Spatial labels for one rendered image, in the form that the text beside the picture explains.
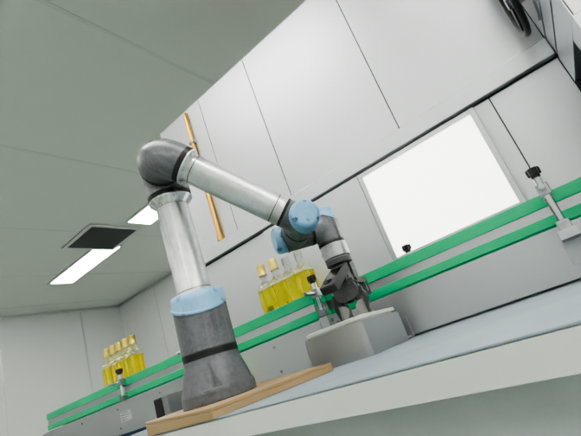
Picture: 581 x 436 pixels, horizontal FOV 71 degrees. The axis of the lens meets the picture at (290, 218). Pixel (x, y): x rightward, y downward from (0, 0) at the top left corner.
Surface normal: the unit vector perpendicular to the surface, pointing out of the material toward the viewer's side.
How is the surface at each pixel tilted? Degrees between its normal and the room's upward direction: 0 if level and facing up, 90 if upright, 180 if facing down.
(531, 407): 90
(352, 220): 90
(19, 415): 90
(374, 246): 90
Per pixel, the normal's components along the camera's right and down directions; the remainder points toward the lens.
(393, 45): -0.58, -0.08
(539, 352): -0.74, 0.02
